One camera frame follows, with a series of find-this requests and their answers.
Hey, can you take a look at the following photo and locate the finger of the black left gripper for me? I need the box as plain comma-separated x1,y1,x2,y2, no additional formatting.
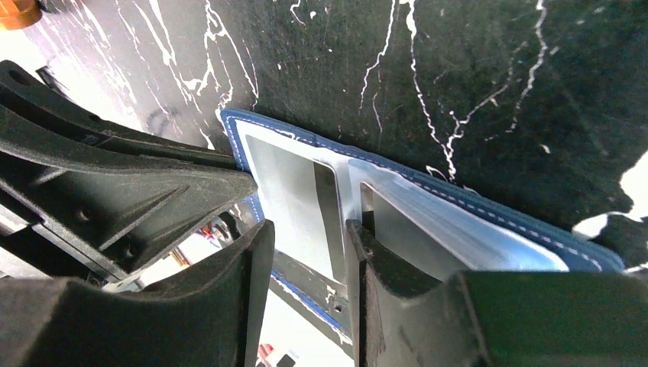
1,60,257,282

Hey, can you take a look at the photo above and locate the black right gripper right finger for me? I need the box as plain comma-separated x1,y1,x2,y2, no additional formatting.
346,219,647,366

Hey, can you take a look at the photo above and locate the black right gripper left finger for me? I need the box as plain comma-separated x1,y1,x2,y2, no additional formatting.
1,220,275,366

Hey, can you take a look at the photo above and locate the blue leather card holder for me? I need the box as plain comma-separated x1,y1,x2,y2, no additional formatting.
221,109,624,280

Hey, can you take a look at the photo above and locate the orange wooden rack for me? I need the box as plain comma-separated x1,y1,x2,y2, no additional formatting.
1,0,42,31

